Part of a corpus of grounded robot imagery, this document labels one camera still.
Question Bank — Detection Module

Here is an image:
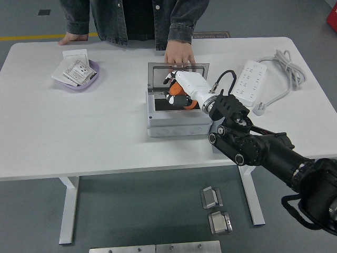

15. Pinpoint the white power strip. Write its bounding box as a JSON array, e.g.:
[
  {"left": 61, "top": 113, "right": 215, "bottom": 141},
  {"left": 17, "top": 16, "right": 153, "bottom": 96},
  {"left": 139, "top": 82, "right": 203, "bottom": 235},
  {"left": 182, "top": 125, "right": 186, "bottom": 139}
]
[{"left": 230, "top": 60, "right": 268, "bottom": 108}]

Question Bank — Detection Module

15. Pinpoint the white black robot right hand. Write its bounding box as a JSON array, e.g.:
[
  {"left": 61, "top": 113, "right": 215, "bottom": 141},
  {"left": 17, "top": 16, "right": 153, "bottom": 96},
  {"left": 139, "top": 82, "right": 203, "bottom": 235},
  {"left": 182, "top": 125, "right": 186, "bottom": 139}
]
[{"left": 163, "top": 70, "right": 216, "bottom": 108}]

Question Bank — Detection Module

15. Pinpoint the purple tray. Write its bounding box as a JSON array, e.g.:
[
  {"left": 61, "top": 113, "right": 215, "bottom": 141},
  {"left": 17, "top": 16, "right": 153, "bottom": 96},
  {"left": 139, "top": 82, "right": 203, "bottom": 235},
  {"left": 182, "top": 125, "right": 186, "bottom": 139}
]
[{"left": 55, "top": 59, "right": 101, "bottom": 92}]

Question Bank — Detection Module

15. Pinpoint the yellow floor tape line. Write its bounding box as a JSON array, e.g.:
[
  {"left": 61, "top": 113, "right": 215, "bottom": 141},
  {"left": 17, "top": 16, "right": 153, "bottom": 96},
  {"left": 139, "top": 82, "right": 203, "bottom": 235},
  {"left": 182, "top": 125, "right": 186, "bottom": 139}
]
[{"left": 0, "top": 33, "right": 98, "bottom": 42}]

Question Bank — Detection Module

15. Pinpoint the person's left hand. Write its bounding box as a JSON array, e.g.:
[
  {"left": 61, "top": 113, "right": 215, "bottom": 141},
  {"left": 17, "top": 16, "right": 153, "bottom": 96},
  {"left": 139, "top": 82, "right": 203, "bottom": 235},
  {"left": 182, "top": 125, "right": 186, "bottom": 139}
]
[{"left": 164, "top": 39, "right": 197, "bottom": 67}]

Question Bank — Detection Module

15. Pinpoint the person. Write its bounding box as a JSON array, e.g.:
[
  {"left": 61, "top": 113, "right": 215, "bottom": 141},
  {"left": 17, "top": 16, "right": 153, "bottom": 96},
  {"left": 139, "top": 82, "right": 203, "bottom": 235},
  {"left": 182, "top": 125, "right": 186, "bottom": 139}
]
[{"left": 57, "top": 0, "right": 211, "bottom": 67}]

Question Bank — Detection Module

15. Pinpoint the grey electrical box clear lid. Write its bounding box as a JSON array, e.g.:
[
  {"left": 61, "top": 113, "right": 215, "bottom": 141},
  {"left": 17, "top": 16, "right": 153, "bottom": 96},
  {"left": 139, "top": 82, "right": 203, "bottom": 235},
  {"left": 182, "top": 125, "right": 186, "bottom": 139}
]
[{"left": 146, "top": 62, "right": 213, "bottom": 138}]

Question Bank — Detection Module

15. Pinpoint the tall metal plate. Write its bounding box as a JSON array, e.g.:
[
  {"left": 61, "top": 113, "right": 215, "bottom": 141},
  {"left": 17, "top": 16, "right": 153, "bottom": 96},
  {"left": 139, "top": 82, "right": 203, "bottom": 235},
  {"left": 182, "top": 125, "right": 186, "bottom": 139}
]
[{"left": 155, "top": 240, "right": 222, "bottom": 253}]

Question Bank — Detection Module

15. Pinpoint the plain white switch panel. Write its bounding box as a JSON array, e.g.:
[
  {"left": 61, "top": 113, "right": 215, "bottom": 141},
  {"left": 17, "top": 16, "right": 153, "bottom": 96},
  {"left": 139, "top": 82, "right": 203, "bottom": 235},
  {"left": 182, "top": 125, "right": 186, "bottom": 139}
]
[{"left": 62, "top": 49, "right": 90, "bottom": 64}]

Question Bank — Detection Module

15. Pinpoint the long metal plate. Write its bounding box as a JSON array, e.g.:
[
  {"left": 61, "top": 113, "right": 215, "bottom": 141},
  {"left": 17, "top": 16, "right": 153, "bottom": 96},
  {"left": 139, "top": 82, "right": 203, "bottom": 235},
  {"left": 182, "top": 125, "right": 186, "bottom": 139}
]
[{"left": 88, "top": 245, "right": 156, "bottom": 253}]

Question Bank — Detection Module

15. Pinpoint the large grey metal block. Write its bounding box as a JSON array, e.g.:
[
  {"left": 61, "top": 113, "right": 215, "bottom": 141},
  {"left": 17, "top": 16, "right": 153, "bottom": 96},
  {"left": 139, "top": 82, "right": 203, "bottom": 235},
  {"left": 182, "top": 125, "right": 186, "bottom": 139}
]
[{"left": 207, "top": 210, "right": 234, "bottom": 236}]

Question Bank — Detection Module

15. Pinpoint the person's right hand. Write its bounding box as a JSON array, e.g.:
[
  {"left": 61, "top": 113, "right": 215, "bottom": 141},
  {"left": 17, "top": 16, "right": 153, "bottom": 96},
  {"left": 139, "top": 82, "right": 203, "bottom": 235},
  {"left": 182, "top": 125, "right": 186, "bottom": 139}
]
[{"left": 57, "top": 32, "right": 89, "bottom": 46}]

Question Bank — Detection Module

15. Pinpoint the orange cylinder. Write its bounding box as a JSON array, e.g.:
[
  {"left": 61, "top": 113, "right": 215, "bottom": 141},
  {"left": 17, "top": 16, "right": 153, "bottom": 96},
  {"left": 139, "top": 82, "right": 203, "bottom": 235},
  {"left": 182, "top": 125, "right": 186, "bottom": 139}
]
[{"left": 167, "top": 82, "right": 199, "bottom": 110}]

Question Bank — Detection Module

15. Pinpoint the red object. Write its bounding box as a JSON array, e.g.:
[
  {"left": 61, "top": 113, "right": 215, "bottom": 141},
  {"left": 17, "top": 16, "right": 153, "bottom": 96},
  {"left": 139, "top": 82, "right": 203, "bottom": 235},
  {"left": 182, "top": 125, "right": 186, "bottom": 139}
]
[{"left": 325, "top": 5, "right": 337, "bottom": 34}]

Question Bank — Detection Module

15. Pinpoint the grey cube with round hole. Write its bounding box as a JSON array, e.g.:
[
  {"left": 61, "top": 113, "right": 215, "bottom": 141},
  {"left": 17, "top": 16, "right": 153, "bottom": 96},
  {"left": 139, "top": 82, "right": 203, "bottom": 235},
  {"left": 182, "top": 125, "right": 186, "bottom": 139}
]
[{"left": 211, "top": 120, "right": 230, "bottom": 155}]

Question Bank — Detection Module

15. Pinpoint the printed white socket panel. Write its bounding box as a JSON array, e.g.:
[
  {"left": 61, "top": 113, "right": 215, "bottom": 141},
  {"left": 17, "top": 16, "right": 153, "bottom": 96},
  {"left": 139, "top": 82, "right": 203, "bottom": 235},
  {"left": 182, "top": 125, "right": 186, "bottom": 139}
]
[{"left": 63, "top": 59, "right": 98, "bottom": 86}]

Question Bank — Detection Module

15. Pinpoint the brown floor sign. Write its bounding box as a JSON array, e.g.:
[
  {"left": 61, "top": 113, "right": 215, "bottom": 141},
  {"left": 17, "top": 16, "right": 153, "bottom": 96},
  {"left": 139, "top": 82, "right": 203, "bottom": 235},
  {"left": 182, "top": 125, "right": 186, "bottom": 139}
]
[{"left": 192, "top": 31, "right": 230, "bottom": 40}]

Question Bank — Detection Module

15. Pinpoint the white table leg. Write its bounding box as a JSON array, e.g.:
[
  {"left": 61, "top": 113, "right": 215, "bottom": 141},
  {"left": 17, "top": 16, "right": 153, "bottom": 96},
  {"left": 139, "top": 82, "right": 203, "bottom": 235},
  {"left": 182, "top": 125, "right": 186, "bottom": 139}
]
[
  {"left": 238, "top": 164, "right": 266, "bottom": 227},
  {"left": 58, "top": 176, "right": 81, "bottom": 245}
]

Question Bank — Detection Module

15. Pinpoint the small grey metal block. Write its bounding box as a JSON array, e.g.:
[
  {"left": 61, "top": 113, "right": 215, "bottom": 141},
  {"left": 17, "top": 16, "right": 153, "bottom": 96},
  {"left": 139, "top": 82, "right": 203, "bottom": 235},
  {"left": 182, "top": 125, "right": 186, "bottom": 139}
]
[{"left": 200, "top": 186, "right": 224, "bottom": 210}]

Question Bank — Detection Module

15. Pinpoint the white power cord with plug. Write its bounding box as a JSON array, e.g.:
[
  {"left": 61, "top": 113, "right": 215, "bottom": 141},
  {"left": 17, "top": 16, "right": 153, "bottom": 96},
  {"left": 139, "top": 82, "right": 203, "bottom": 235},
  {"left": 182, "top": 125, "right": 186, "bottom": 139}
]
[{"left": 252, "top": 49, "right": 308, "bottom": 116}]

